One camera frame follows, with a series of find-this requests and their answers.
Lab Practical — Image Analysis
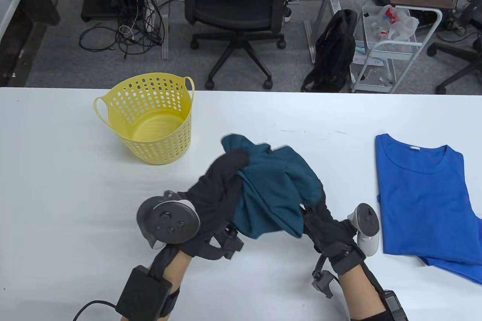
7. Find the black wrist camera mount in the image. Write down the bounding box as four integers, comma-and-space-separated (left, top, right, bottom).
217, 229, 244, 260
312, 270, 341, 300

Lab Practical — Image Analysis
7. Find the black sensor box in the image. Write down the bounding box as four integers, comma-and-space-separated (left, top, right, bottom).
115, 265, 174, 321

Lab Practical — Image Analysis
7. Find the grey metal desk frame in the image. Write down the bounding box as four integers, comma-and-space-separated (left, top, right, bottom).
297, 0, 349, 64

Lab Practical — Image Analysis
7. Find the person's right hand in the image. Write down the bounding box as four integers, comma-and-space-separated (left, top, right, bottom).
301, 193, 368, 275

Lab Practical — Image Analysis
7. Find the grey metal desk leg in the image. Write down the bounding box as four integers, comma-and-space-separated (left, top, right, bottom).
139, 0, 169, 60

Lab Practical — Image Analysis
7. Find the person's right forearm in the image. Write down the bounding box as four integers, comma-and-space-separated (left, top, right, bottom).
339, 265, 388, 321

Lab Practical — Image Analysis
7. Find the white utility cart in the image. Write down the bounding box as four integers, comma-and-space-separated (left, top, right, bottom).
349, 0, 443, 94

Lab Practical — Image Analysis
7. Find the white power strip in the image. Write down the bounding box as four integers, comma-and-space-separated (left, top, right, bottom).
145, 0, 161, 33

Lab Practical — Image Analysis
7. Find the person's left hand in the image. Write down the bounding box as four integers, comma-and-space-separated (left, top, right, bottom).
181, 148, 251, 261

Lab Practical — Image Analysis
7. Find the yellow perforated laundry basket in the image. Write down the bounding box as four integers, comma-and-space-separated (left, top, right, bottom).
93, 73, 195, 165

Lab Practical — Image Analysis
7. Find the black swivel chair base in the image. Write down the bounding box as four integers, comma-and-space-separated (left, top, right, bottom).
427, 9, 482, 95

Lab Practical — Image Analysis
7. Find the grey handheld controller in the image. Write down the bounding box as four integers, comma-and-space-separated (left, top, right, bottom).
136, 190, 201, 251
346, 203, 380, 257

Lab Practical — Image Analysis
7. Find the bundle of black floor cables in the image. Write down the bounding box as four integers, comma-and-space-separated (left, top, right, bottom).
78, 0, 170, 60

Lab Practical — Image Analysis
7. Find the white plastic bag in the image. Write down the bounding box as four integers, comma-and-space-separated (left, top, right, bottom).
371, 4, 419, 41

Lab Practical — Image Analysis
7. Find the black backpack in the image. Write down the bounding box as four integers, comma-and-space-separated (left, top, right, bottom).
301, 9, 358, 93

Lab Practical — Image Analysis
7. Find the black office chair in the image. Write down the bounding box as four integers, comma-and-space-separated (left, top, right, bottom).
176, 0, 302, 91

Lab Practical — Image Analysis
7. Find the dark brown desk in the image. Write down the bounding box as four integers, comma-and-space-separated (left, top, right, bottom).
0, 0, 61, 87

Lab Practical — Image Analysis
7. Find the blue clothes shirt white tag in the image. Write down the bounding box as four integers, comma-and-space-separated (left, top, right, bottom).
375, 133, 482, 265

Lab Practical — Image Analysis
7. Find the dark green clothes garment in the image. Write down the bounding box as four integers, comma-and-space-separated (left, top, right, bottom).
220, 134, 325, 239

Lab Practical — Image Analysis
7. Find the black mesh wrist bracket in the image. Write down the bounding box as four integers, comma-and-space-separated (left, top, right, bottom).
382, 290, 409, 321

